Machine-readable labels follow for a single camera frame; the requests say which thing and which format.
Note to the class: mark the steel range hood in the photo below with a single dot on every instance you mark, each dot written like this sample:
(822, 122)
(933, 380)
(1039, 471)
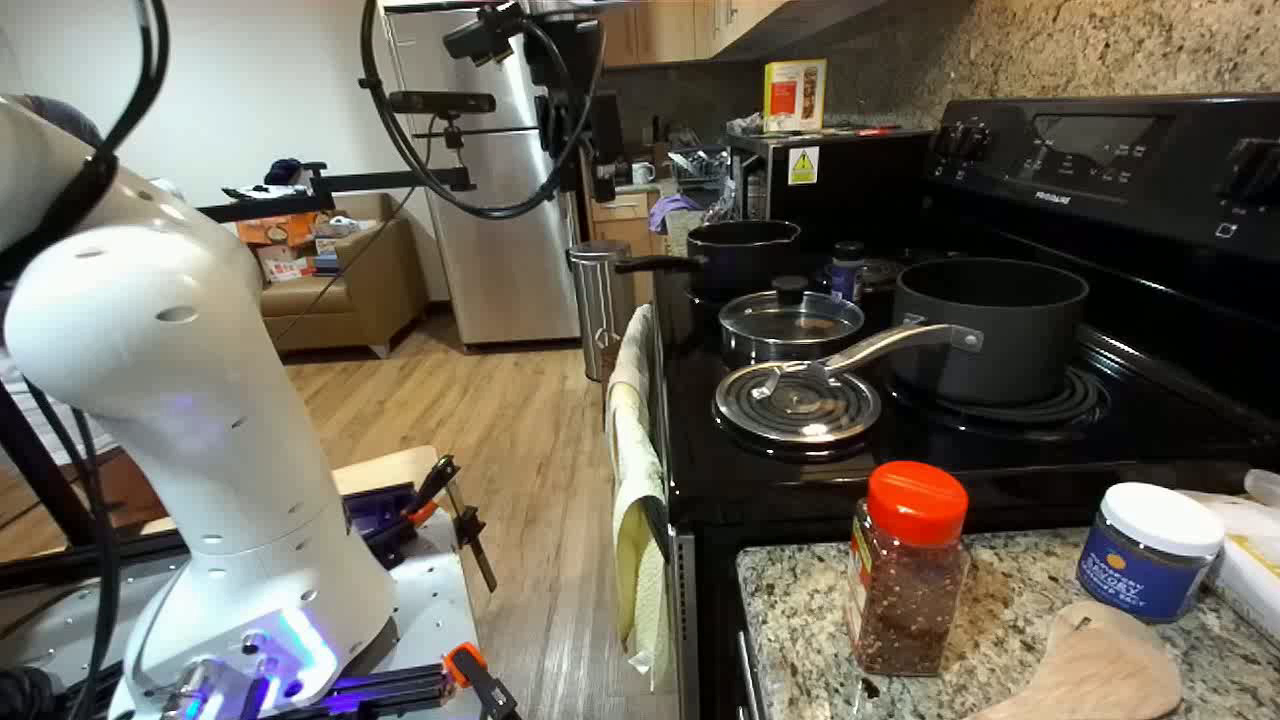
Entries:
(854, 27)

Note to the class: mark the black electric stove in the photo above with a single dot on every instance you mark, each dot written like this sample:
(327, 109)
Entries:
(1175, 424)

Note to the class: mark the black stereo camera bar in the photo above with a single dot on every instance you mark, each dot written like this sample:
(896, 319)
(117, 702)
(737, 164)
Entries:
(442, 102)

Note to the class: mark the orange black bar clamp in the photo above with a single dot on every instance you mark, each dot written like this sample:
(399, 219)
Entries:
(464, 675)
(461, 520)

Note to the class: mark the brown sofa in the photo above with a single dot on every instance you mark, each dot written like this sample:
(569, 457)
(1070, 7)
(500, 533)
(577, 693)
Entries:
(361, 295)

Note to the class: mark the steel trash can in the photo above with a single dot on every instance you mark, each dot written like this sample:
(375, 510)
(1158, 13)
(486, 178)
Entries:
(599, 320)

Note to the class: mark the pale yellow dish towel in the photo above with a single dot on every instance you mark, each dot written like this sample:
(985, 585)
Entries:
(638, 505)

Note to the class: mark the black metal stand frame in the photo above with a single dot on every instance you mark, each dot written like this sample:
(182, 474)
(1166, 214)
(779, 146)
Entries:
(43, 467)

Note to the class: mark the small blue-labelled bottle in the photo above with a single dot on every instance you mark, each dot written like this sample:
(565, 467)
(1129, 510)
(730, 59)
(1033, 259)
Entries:
(846, 272)

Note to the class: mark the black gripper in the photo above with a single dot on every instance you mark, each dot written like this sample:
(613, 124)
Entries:
(565, 52)

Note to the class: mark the black appliance yellow sticker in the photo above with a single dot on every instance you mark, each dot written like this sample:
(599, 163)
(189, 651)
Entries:
(861, 202)

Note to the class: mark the red-capped spice jar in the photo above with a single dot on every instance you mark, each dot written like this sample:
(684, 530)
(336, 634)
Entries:
(911, 585)

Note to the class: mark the wooden upper cabinet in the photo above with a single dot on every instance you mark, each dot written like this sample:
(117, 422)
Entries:
(666, 28)

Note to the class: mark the white plastic container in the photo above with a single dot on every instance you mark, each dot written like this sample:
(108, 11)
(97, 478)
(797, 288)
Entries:
(1252, 573)

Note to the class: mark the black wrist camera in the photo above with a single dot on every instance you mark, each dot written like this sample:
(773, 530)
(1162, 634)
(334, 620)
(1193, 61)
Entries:
(486, 36)

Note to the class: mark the white mug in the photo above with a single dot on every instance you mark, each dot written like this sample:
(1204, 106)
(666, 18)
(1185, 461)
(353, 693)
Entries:
(646, 175)

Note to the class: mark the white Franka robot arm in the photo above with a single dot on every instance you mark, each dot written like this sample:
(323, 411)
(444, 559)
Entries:
(174, 402)

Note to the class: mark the blue jar white lid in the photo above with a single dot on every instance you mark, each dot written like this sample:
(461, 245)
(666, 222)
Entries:
(1146, 566)

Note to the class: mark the glass lid black knob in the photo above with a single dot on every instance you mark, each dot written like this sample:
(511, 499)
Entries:
(785, 324)

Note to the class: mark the stainless steel fridge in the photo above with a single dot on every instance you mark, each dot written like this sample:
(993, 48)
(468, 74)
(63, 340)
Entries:
(514, 266)

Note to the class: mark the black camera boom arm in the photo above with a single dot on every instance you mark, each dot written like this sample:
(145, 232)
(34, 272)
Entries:
(334, 185)

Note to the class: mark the yellow red cardboard box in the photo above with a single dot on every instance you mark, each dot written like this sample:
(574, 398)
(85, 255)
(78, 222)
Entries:
(792, 99)

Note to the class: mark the wooden spatula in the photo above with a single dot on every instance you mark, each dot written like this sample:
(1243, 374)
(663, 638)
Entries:
(1093, 665)

